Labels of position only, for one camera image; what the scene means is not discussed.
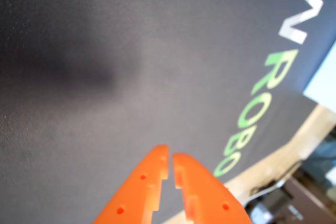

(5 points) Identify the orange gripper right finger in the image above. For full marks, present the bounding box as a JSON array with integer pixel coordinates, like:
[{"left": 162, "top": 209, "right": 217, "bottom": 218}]
[{"left": 172, "top": 152, "right": 254, "bottom": 224}]

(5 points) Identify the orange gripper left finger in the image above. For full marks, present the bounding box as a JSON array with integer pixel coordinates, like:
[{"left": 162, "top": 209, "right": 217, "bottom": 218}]
[{"left": 91, "top": 144, "right": 170, "bottom": 224}]

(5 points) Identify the dark brown furniture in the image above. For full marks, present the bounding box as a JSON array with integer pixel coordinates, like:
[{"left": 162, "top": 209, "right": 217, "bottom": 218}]
[{"left": 286, "top": 176, "right": 336, "bottom": 224}]

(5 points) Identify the dark mat with WOWROBO print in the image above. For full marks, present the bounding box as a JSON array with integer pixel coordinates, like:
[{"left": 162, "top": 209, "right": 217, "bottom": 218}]
[{"left": 0, "top": 0, "right": 336, "bottom": 224}]

